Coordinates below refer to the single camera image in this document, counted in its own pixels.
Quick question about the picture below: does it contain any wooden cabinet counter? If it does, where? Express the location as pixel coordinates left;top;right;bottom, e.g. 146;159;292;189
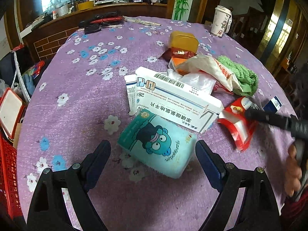
23;3;167;63

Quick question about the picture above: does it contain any yellow orange box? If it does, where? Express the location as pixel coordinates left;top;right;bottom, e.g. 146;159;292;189
168;31;199;54

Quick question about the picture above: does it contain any blue white small box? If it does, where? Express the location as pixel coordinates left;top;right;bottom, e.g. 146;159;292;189
263;96;282;114

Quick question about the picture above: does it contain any orange small box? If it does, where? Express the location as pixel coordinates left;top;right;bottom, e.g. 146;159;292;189
168;57;189;76

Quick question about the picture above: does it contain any person right hand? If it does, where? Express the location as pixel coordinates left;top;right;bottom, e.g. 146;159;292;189
284;144;302;197

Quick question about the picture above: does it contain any dark red snack packet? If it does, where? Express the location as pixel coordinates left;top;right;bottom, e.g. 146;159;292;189
159;47;196;62

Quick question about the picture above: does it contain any white paper bag wrapper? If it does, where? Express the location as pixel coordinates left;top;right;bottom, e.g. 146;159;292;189
178;54;241;91

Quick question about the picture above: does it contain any clear plastic bag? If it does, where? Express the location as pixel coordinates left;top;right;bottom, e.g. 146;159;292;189
167;69;217;95

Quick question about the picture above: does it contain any purple floral tablecloth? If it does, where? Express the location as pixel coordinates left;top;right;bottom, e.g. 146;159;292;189
17;18;294;230

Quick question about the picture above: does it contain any teal cartoon tissue pack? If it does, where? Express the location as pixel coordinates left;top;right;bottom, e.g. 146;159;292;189
117;109;197;179

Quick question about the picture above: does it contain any bamboo painted pillar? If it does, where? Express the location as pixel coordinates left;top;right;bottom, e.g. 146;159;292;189
172;0;193;24

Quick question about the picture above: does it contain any red plastic mesh basket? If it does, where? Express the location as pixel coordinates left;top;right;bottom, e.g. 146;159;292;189
0;133;23;219

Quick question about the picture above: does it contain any red white snack wrapper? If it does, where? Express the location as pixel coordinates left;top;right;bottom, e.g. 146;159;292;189
217;96;259;152

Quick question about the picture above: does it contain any black red tool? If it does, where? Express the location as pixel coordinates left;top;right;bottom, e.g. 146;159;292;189
78;12;124;35

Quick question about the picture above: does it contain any small white medicine box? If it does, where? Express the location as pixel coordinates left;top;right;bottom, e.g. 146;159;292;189
124;74;137;115

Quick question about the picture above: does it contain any large white medicine box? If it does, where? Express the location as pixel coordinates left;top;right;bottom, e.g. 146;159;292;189
135;67;223;134

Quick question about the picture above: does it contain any red white box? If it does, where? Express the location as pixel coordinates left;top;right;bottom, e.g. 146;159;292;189
0;88;26;139

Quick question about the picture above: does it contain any green knitted cloth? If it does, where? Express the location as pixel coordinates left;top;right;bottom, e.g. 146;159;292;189
217;56;258;96

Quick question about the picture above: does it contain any white patterned cup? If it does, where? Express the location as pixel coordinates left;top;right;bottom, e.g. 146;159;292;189
211;5;232;37

